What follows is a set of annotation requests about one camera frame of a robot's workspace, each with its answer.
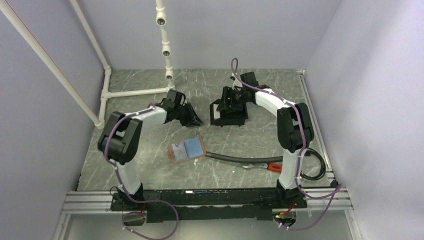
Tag white cards in tray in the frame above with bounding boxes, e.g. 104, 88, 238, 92
212, 109, 221, 120

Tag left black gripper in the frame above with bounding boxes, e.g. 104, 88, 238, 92
175, 102, 203, 128

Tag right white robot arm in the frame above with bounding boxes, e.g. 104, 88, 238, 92
209, 71, 315, 208

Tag coiled black cable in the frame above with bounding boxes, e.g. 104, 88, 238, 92
299, 147, 327, 182

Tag brown leather card holder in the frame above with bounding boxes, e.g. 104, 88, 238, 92
167, 135, 207, 164

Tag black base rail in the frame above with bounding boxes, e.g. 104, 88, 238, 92
110, 186, 308, 223

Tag purple cable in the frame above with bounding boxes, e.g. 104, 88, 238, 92
230, 57, 343, 232
103, 104, 180, 240

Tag red handled pruning shears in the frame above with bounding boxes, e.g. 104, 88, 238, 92
241, 163, 283, 173

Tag black corrugated hose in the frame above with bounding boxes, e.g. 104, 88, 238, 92
204, 151, 284, 165

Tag grey credit card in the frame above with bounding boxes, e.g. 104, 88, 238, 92
171, 142, 189, 163

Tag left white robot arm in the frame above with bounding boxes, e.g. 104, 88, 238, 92
97, 90, 203, 210

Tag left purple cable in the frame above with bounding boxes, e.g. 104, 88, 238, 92
103, 104, 180, 240

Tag aluminium frame rail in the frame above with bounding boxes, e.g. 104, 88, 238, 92
296, 69, 353, 214

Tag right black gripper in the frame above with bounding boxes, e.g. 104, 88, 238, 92
216, 86, 248, 113

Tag black plastic card tray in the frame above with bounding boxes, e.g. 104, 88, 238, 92
209, 99, 249, 127

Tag white pvc pipe frame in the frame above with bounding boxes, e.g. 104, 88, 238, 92
0, 0, 177, 130

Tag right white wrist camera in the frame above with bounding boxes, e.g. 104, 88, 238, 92
230, 73, 244, 90

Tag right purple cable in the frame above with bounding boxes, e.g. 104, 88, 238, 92
230, 57, 343, 232

